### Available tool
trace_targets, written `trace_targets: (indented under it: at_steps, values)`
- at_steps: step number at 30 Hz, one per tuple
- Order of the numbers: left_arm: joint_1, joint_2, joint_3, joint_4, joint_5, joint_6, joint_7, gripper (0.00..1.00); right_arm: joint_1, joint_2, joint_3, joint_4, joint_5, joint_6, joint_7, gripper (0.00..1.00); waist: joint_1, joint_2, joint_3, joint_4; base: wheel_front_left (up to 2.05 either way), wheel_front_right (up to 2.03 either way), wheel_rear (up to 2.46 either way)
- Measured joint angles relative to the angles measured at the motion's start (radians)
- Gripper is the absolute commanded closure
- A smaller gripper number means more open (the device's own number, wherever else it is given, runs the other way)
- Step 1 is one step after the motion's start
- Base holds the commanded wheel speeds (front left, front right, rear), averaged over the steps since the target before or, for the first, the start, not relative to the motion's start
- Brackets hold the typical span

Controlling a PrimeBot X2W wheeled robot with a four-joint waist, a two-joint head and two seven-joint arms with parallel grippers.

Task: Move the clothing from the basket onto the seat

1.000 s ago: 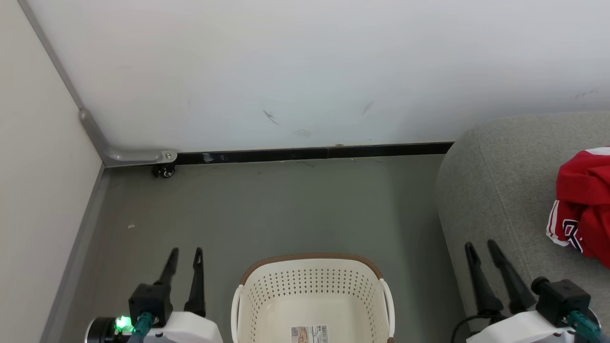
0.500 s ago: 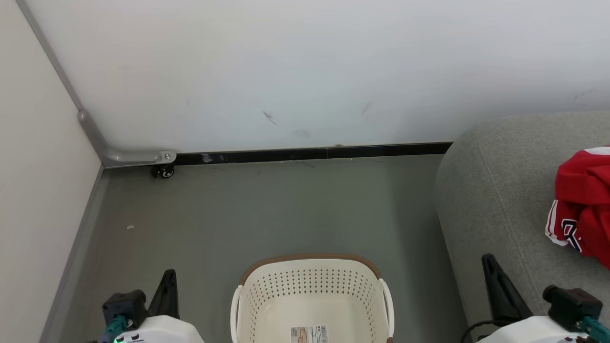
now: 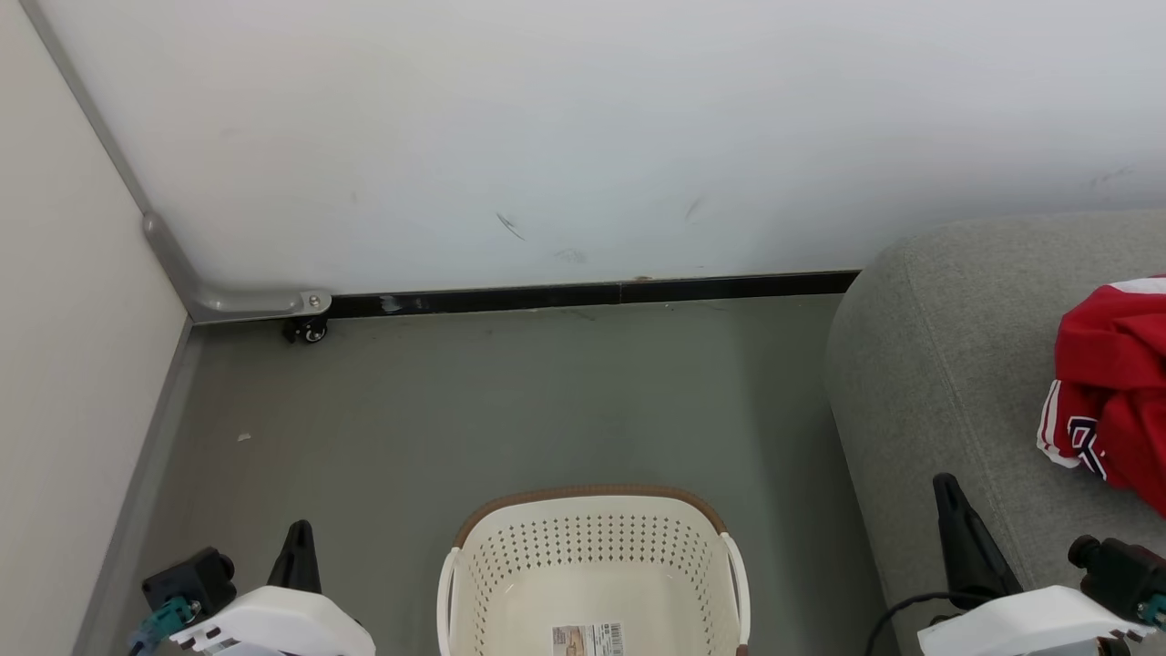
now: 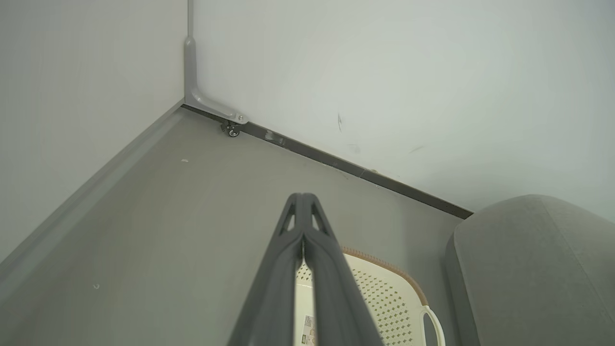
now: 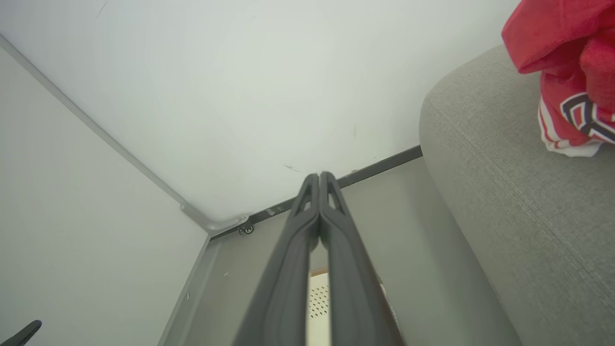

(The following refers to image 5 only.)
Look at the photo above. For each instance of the grey fabric sofa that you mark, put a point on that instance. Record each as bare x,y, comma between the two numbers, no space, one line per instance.
504,192

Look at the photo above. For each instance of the white perforated laundry basket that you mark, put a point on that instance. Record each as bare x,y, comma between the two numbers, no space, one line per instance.
318,307

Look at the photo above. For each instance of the black baseboard strip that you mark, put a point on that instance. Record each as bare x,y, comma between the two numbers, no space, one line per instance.
384,163

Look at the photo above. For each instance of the red jersey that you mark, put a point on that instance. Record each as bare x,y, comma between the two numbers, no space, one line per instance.
552,29

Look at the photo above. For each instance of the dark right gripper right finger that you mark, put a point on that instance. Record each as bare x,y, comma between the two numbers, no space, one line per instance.
355,298

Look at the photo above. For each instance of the small black caster wheel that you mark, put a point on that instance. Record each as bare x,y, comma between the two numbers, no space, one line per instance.
247,230

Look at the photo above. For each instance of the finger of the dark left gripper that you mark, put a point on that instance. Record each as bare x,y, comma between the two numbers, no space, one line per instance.
21,335

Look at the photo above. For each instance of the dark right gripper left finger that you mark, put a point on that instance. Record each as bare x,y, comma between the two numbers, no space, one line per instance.
283,288

